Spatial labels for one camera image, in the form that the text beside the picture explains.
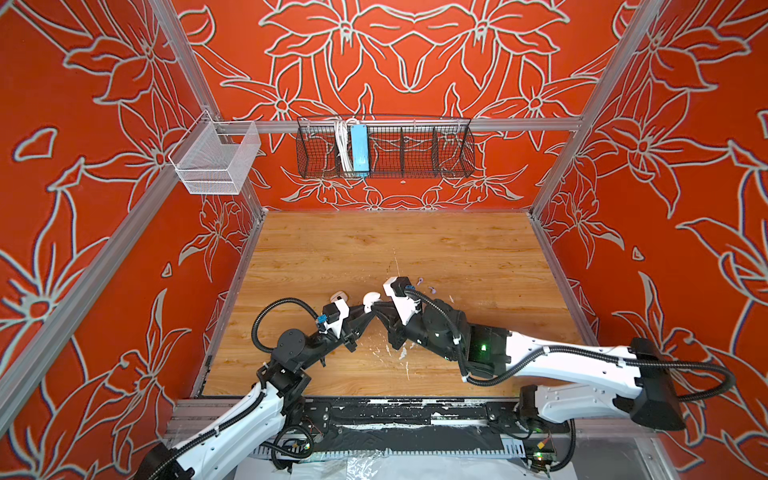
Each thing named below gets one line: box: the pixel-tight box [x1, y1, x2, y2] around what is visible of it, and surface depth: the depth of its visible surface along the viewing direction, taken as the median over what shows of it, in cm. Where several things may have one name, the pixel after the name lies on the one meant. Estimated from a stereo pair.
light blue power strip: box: [351, 124, 370, 177], surface depth 91 cm
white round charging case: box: [362, 291, 381, 313], surface depth 68 cm
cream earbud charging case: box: [329, 290, 349, 303], surface depth 96 cm
